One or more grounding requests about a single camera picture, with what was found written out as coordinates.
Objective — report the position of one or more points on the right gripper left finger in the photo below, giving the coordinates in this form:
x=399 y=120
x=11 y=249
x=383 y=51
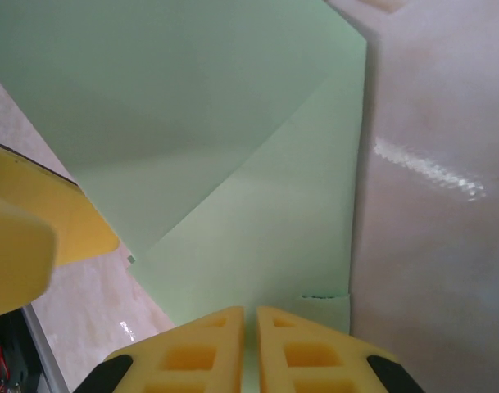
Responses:
x=183 y=360

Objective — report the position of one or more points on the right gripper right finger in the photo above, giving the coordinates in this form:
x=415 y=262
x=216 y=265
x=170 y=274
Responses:
x=314 y=360

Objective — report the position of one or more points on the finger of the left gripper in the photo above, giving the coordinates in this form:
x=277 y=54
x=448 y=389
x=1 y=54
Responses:
x=15 y=254
x=77 y=221

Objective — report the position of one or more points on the green cloth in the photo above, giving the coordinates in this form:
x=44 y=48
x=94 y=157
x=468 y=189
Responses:
x=191 y=123

